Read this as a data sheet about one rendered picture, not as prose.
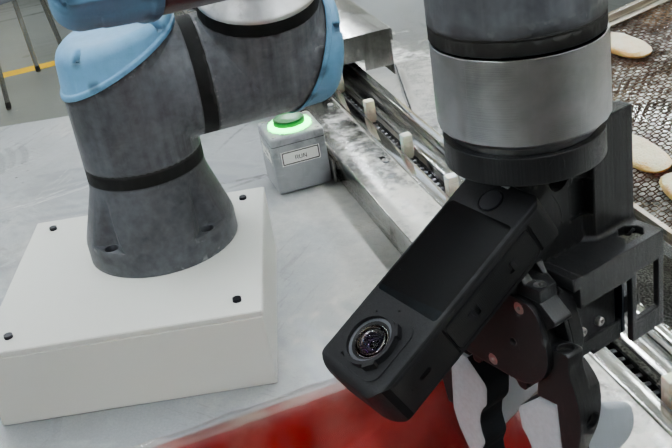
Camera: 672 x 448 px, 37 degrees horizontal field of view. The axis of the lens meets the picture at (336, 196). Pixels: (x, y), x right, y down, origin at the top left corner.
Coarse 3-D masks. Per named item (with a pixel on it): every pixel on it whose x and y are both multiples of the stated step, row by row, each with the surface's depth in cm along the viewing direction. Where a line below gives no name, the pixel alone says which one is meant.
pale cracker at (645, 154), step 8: (632, 136) 106; (632, 144) 105; (640, 144) 104; (648, 144) 104; (640, 152) 103; (648, 152) 102; (656, 152) 102; (664, 152) 102; (640, 160) 102; (648, 160) 101; (656, 160) 101; (664, 160) 101; (640, 168) 102; (648, 168) 101; (656, 168) 100; (664, 168) 100
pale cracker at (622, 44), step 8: (616, 32) 129; (616, 40) 127; (624, 40) 126; (632, 40) 125; (640, 40) 125; (616, 48) 125; (624, 48) 124; (632, 48) 124; (640, 48) 123; (648, 48) 123; (624, 56) 124; (632, 56) 123; (640, 56) 122
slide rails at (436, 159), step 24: (336, 96) 147; (360, 96) 145; (360, 120) 137; (384, 120) 136; (384, 144) 129; (408, 168) 121; (432, 192) 115; (624, 336) 86; (648, 336) 85; (600, 360) 83; (648, 360) 82; (624, 384) 80; (648, 408) 77
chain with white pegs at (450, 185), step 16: (368, 112) 138; (384, 128) 136; (400, 144) 131; (416, 160) 126; (432, 176) 121; (448, 176) 113; (448, 192) 114; (624, 352) 85; (640, 368) 83; (656, 384) 81
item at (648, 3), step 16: (656, 0) 135; (608, 16) 133; (624, 16) 134; (640, 32) 129; (656, 48) 124; (624, 64) 123; (656, 64) 120; (624, 80) 119; (656, 80) 117; (624, 96) 116; (640, 96) 115; (656, 128) 108; (656, 144) 105; (656, 176) 100; (640, 192) 99; (656, 192) 98; (640, 208) 96; (656, 224) 92
